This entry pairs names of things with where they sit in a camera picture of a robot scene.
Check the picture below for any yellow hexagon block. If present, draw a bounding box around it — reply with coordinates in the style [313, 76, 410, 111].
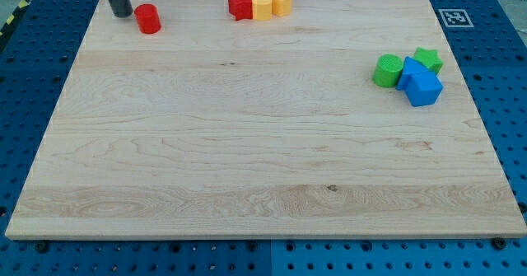
[272, 0, 292, 16]

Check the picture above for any red star block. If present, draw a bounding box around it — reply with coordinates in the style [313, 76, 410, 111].
[228, 0, 253, 21]

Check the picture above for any wooden board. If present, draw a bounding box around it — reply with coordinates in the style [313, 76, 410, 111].
[6, 0, 526, 241]

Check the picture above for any black bolt front left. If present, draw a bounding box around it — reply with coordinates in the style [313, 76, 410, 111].
[35, 241, 49, 254]

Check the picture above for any blue triangle block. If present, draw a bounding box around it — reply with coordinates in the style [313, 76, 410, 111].
[396, 57, 428, 91]

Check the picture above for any black bolt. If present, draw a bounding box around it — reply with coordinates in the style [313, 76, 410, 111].
[491, 237, 507, 250]
[35, 241, 49, 254]

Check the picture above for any green cylinder block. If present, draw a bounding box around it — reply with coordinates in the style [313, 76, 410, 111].
[372, 54, 403, 88]

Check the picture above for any yellow heart block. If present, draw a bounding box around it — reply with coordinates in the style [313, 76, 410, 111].
[251, 0, 273, 21]

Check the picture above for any red cylinder block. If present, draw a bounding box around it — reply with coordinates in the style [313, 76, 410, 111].
[134, 3, 161, 34]

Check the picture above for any blue cube block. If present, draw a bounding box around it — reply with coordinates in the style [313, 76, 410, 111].
[404, 71, 443, 107]

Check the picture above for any black bolt front right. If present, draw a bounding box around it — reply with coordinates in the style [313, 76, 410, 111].
[491, 237, 507, 250]

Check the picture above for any green star block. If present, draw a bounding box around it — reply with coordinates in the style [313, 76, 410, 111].
[413, 47, 444, 74]

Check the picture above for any white fiducial marker tag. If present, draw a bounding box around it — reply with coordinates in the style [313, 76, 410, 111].
[439, 8, 473, 28]

